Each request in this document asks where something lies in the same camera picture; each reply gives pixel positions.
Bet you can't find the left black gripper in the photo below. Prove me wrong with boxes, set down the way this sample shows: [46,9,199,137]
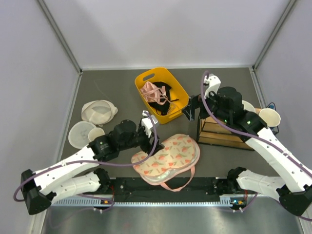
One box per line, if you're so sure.
[119,125,164,156]

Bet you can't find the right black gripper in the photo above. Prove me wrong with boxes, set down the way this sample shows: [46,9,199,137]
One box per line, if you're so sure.
[182,86,231,124]

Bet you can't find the floral mesh laundry bag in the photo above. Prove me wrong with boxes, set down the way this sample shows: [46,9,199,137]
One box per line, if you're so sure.
[131,134,200,192]

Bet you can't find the pale mint green bra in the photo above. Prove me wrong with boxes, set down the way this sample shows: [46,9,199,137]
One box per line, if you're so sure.
[145,169,176,183]

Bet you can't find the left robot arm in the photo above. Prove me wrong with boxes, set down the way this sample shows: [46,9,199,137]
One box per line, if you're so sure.
[18,116,164,215]

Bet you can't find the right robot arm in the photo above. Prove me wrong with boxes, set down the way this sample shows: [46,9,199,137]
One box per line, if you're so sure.
[182,87,312,216]

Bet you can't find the black bra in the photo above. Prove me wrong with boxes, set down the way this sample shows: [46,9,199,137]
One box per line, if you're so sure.
[142,81,179,116]

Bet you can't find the pink satin bra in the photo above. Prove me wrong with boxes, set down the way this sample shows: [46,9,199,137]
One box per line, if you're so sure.
[139,81,171,108]

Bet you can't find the white mesh laundry bag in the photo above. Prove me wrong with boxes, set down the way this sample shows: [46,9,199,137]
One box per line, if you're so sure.
[81,100,118,125]

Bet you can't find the yellow mug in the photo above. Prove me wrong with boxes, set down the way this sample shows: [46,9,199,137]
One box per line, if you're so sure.
[88,128,105,142]

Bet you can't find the white ceramic bowl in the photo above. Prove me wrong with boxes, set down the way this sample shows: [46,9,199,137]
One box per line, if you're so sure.
[242,100,256,113]

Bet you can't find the white marble plate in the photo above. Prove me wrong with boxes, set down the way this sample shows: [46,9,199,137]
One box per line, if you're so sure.
[68,121,96,149]

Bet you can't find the blue paper cup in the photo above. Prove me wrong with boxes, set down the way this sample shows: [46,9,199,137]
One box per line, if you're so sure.
[258,108,281,128]

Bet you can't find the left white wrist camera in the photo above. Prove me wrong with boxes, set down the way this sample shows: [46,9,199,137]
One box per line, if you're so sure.
[141,111,159,137]

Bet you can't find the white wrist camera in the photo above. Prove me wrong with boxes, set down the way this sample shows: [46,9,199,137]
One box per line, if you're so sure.
[141,111,159,137]
[203,75,221,99]

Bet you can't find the wire and wood shelf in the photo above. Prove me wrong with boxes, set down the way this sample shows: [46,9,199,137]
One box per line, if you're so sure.
[196,114,280,151]

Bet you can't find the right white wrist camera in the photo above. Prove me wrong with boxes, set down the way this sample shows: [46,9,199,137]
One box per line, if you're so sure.
[203,75,221,99]

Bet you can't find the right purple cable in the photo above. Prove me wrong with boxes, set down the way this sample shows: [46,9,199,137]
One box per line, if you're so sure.
[200,70,312,222]

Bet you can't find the purple cable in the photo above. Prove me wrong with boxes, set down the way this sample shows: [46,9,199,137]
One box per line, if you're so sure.
[200,70,312,222]
[13,111,158,213]

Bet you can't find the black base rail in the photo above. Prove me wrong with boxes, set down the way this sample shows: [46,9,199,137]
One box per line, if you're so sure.
[86,177,254,203]

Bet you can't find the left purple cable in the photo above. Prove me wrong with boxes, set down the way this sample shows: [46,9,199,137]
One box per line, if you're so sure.
[13,111,158,213]

